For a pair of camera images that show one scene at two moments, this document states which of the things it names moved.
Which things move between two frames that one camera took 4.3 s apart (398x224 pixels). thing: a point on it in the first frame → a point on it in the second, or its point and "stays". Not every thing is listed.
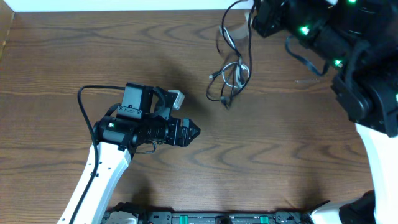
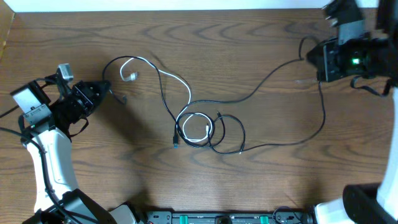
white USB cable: x=222 y=28 → x=134 y=76
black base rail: x=131 y=213 stays
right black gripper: x=273 y=14 → x=329 y=68
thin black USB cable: x=234 y=50 → x=270 y=146
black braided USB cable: x=250 y=48 → x=176 y=142
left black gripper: x=183 y=132 → x=84 y=94
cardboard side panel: x=7 y=16 stays
